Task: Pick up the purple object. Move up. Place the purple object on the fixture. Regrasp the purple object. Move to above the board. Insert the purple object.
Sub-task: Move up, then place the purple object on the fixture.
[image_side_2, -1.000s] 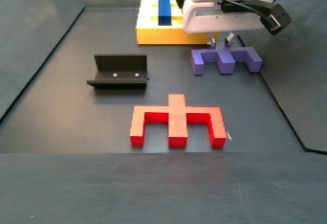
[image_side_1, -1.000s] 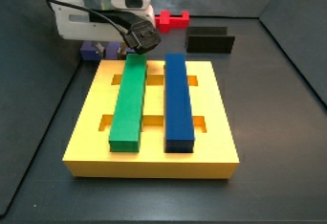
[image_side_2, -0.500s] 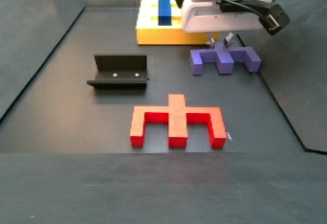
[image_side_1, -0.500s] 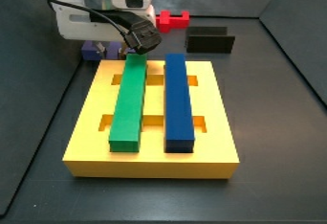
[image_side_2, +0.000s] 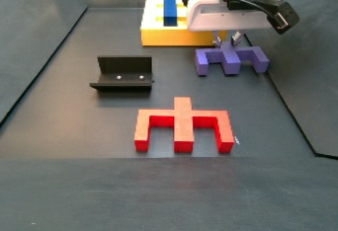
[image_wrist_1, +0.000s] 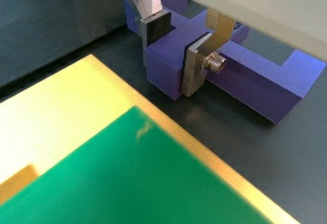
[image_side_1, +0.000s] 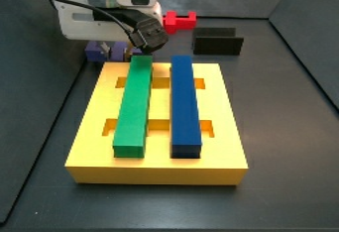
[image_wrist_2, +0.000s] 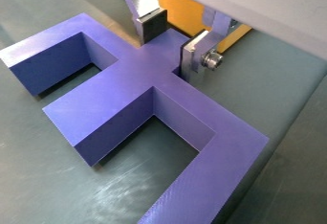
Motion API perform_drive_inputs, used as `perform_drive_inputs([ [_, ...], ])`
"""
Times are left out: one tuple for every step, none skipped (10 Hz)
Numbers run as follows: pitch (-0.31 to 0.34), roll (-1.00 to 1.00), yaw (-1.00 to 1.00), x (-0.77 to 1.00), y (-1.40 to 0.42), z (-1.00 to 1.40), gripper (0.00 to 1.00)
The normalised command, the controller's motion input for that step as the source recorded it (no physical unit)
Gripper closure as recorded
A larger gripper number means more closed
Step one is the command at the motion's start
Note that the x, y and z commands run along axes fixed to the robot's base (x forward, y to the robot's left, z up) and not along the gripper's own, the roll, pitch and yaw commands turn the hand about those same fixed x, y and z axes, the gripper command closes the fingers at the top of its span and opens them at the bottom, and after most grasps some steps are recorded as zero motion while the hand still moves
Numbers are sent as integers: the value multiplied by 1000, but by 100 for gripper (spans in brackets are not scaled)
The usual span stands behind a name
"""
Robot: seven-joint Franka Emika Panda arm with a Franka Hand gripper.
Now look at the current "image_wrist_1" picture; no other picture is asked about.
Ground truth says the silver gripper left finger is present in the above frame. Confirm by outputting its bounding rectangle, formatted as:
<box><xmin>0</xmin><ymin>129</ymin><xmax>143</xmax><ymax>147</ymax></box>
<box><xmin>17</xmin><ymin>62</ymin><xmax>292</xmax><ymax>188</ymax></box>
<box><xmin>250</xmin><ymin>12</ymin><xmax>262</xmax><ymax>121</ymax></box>
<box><xmin>127</xmin><ymin>0</ymin><xmax>170</xmax><ymax>47</ymax></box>

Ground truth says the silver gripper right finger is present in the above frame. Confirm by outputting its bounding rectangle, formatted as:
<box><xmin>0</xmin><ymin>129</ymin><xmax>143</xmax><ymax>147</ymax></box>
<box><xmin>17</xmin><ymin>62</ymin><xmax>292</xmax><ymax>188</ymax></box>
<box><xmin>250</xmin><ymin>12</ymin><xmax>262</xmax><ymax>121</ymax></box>
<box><xmin>181</xmin><ymin>9</ymin><xmax>234</xmax><ymax>97</ymax></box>

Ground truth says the yellow board base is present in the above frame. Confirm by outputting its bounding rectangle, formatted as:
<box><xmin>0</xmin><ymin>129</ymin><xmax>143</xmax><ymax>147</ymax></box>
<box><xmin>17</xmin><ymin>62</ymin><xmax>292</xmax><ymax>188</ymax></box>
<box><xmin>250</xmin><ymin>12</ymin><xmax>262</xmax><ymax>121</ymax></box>
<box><xmin>0</xmin><ymin>56</ymin><xmax>298</xmax><ymax>224</ymax></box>

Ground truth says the green bar block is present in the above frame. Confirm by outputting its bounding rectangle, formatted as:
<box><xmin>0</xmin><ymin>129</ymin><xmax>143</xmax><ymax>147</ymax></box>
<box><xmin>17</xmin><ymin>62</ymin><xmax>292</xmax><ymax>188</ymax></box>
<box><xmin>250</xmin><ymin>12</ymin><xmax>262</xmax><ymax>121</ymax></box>
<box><xmin>0</xmin><ymin>107</ymin><xmax>268</xmax><ymax>224</ymax></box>

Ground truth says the purple E-shaped block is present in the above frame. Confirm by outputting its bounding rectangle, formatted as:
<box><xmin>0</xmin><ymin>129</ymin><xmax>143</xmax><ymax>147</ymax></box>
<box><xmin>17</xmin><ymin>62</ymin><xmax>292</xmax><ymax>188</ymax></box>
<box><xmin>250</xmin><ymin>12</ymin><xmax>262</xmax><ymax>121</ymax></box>
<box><xmin>123</xmin><ymin>0</ymin><xmax>325</xmax><ymax>123</ymax></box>

